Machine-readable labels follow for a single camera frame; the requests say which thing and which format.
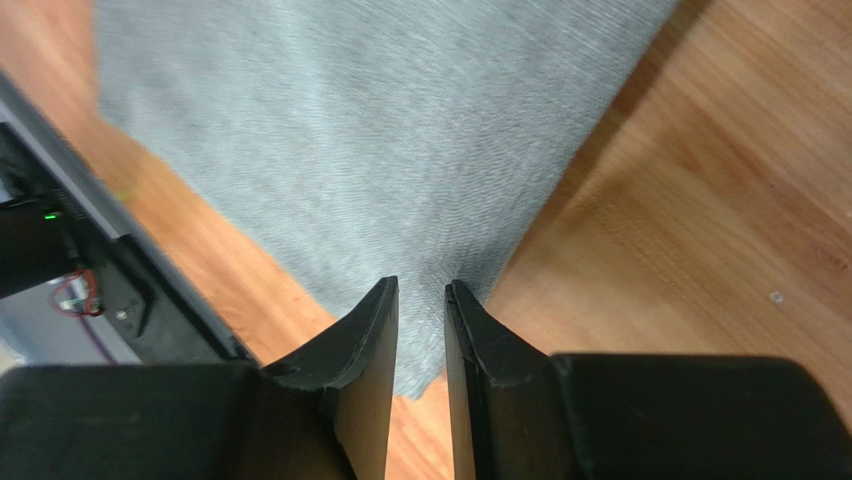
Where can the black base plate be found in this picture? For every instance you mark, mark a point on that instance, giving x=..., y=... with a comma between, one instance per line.
x=81, y=282

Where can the grey cloth napkin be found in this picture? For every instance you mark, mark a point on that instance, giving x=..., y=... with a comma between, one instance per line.
x=354, y=140

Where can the aluminium frame rail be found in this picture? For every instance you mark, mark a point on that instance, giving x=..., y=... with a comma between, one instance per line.
x=139, y=294

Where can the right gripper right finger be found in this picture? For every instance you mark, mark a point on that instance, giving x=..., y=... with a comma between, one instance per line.
x=507, y=417

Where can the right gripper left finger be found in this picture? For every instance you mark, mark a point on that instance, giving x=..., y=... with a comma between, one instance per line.
x=346, y=373

